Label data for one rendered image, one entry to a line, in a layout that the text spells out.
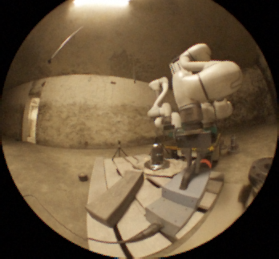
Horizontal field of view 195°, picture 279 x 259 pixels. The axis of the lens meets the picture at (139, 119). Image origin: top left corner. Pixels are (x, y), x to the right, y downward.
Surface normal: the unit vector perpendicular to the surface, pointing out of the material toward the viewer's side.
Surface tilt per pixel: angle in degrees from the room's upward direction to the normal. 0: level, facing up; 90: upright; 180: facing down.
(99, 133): 90
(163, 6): 180
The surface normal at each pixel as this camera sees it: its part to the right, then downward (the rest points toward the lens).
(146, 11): 0.07, 0.98
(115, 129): 0.43, -0.17
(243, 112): -0.90, -0.01
